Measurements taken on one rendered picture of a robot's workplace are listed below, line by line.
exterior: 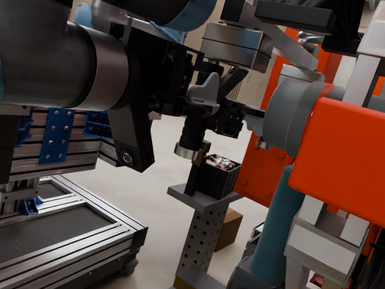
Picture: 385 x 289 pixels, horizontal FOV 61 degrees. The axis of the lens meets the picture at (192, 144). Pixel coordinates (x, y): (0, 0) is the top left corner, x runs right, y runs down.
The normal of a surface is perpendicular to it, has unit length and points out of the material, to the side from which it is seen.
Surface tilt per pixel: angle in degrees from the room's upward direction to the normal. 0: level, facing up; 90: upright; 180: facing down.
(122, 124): 119
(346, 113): 90
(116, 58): 62
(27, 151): 90
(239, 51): 90
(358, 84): 90
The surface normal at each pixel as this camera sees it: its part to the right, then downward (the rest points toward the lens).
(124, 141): -0.56, 0.50
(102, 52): 0.83, -0.14
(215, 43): -0.55, 0.03
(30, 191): 0.81, 0.34
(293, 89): -0.23, -0.60
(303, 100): -0.37, -0.39
